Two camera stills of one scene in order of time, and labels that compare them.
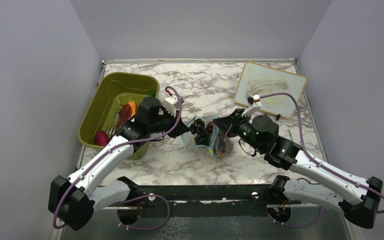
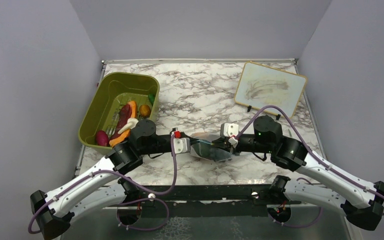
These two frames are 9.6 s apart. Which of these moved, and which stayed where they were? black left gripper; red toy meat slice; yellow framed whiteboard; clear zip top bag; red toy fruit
Moved: clear zip top bag; black left gripper
Stayed: red toy meat slice; yellow framed whiteboard; red toy fruit
